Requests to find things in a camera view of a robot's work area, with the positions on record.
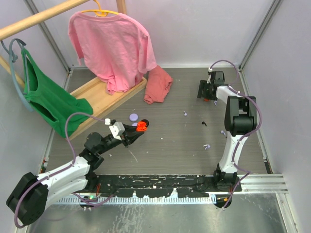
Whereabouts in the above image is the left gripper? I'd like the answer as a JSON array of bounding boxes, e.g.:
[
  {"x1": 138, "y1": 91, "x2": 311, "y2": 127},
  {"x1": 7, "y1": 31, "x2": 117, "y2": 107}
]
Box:
[{"x1": 97, "y1": 123, "x2": 143, "y2": 155}]

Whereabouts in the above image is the orange earbud case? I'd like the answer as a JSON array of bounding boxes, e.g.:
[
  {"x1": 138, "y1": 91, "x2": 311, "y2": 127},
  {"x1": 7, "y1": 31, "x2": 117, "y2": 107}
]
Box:
[{"x1": 136, "y1": 121, "x2": 147, "y2": 132}]

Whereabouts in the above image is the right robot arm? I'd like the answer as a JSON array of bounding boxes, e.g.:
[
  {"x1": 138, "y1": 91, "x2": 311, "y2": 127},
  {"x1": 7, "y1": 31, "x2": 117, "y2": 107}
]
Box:
[{"x1": 125, "y1": 71, "x2": 257, "y2": 193}]

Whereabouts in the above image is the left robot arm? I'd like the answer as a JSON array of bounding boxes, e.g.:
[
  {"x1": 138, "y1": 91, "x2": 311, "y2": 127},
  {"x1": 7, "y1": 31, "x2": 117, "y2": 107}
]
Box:
[{"x1": 6, "y1": 125, "x2": 145, "y2": 229}]

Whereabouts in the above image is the black earbud case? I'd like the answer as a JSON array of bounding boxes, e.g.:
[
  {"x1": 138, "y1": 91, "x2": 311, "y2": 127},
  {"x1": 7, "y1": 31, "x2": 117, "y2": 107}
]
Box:
[{"x1": 142, "y1": 119, "x2": 149, "y2": 127}]

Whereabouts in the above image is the salmon folded shirt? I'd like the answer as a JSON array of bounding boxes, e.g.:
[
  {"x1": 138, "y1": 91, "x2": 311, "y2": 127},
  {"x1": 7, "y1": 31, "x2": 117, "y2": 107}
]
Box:
[{"x1": 143, "y1": 66, "x2": 173, "y2": 104}]

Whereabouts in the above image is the green tank top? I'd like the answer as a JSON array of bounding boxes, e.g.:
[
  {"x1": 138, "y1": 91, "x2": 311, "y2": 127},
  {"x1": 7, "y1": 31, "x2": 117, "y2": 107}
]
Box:
[{"x1": 21, "y1": 49, "x2": 93, "y2": 138}]

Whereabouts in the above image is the pink t-shirt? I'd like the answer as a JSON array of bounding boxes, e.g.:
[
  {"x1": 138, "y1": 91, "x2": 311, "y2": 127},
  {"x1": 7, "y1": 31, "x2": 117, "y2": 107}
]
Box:
[{"x1": 68, "y1": 12, "x2": 157, "y2": 95}]

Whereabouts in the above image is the wooden clothes rack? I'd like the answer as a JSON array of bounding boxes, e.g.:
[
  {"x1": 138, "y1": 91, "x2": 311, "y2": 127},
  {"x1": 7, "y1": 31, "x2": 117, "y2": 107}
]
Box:
[{"x1": 0, "y1": 0, "x2": 127, "y2": 88}]

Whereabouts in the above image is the yellow hanger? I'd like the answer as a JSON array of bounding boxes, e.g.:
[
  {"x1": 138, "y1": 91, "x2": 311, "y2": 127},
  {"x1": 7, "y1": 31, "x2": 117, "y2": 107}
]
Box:
[{"x1": 81, "y1": 0, "x2": 119, "y2": 17}]

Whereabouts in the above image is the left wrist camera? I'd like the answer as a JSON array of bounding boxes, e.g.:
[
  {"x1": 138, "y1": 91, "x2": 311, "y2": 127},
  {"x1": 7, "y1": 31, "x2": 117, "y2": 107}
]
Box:
[{"x1": 109, "y1": 122, "x2": 125, "y2": 141}]

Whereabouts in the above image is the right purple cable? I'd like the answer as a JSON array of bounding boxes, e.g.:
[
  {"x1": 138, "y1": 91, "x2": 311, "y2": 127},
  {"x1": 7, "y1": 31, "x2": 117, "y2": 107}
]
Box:
[{"x1": 208, "y1": 59, "x2": 264, "y2": 209}]

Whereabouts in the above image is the purple cable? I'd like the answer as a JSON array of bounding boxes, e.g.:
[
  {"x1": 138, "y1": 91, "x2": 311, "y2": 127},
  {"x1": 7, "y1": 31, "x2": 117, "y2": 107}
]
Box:
[
  {"x1": 14, "y1": 112, "x2": 110, "y2": 229},
  {"x1": 208, "y1": 59, "x2": 264, "y2": 209}
]

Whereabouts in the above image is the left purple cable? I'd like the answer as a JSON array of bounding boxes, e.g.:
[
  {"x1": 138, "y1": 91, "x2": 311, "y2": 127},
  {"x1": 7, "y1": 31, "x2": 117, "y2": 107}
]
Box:
[{"x1": 14, "y1": 112, "x2": 110, "y2": 229}]

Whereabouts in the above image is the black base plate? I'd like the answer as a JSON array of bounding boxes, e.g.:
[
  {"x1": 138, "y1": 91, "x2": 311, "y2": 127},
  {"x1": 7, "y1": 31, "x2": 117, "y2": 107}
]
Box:
[{"x1": 80, "y1": 175, "x2": 240, "y2": 198}]

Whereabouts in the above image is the white cable duct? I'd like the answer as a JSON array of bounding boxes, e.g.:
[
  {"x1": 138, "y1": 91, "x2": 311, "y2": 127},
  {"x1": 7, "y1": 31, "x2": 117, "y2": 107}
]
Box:
[{"x1": 55, "y1": 195, "x2": 216, "y2": 205}]

